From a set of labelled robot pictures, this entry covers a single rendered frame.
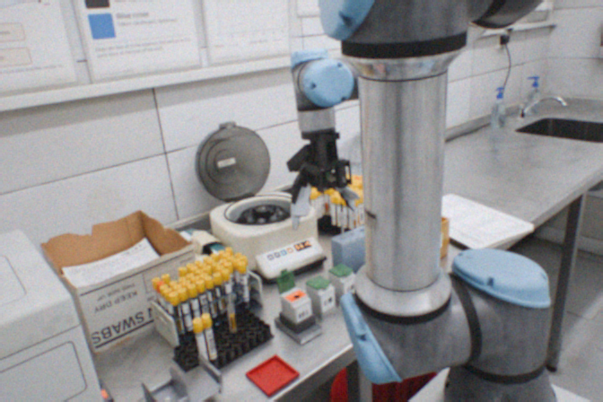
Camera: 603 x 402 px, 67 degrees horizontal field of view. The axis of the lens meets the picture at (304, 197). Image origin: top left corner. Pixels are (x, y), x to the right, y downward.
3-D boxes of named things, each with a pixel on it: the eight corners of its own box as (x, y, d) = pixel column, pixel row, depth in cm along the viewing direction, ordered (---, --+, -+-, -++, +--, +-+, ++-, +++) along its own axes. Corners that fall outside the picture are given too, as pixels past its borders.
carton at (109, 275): (93, 357, 88) (73, 290, 82) (54, 299, 108) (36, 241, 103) (206, 302, 102) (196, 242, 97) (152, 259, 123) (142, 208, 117)
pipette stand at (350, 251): (347, 285, 105) (346, 246, 101) (328, 273, 110) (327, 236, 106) (380, 269, 110) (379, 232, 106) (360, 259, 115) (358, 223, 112)
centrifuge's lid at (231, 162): (191, 129, 118) (181, 128, 125) (209, 221, 125) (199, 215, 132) (265, 116, 129) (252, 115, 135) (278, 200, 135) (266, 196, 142)
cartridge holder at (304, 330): (301, 345, 87) (300, 329, 85) (274, 324, 93) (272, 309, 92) (323, 332, 90) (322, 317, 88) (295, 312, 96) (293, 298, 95)
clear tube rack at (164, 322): (178, 352, 87) (171, 320, 85) (155, 329, 95) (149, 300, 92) (264, 306, 99) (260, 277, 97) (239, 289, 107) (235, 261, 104)
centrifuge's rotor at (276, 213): (251, 251, 112) (248, 224, 109) (226, 230, 124) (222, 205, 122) (304, 233, 119) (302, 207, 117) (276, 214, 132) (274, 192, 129)
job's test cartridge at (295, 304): (296, 332, 88) (294, 304, 86) (282, 321, 92) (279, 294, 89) (312, 323, 90) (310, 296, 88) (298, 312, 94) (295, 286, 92)
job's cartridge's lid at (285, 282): (276, 274, 88) (275, 273, 88) (280, 295, 89) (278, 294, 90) (292, 266, 90) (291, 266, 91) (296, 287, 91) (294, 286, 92)
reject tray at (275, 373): (268, 397, 75) (268, 393, 75) (245, 376, 80) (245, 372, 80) (300, 376, 79) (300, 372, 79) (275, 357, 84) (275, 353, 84)
